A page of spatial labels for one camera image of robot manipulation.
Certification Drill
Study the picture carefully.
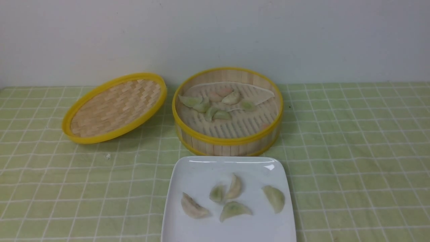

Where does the small green dumpling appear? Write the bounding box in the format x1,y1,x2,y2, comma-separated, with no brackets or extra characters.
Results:
209,184,225,204

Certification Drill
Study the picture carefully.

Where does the pale white dumpling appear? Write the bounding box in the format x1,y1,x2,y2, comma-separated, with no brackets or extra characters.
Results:
224,173,243,200

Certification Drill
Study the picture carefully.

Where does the white square plate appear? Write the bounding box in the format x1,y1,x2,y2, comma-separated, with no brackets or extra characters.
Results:
160,156,297,242

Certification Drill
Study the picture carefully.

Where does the green dumpling centre on plate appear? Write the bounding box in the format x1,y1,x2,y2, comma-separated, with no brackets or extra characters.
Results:
219,201,253,223

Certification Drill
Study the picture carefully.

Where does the green dumpling on plate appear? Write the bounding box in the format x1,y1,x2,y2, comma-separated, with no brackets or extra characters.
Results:
219,201,253,223
262,186,285,213

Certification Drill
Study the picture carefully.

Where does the pale dumpling left on plate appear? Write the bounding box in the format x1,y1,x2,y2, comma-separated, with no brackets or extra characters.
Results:
181,192,211,219

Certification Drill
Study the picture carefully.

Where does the green dumpling right on plate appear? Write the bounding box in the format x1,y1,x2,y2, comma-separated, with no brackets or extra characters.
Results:
262,186,285,213

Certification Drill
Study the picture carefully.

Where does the green dumpling centre low steamer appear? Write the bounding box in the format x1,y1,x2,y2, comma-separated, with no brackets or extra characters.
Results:
213,110,232,120

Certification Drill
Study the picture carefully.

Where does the yellow rimmed bamboo steamer basket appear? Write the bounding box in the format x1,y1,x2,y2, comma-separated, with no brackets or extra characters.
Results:
172,67,284,156

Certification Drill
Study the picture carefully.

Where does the green dumpling beside far left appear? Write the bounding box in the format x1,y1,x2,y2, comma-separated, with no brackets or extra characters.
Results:
193,97,211,113

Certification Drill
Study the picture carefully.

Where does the pink dumpling in steamer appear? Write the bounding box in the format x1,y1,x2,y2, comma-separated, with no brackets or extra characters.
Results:
208,87,233,103

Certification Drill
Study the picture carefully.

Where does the white steamer liner paper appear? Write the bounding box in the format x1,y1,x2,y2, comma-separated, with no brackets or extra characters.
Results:
182,81,275,112

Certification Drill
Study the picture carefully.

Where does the pale dumpling upper centre steamer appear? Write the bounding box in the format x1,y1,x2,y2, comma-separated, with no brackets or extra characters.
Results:
221,91,241,105

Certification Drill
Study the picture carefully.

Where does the green dumpling far left steamer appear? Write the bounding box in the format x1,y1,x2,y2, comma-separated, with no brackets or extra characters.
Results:
178,95,203,108

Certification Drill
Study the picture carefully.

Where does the green dumpling right in steamer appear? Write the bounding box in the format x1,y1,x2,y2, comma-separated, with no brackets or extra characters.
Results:
240,99,256,112

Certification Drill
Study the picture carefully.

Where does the yellow rimmed bamboo steamer lid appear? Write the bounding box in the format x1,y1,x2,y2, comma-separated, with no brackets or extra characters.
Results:
62,73,167,144

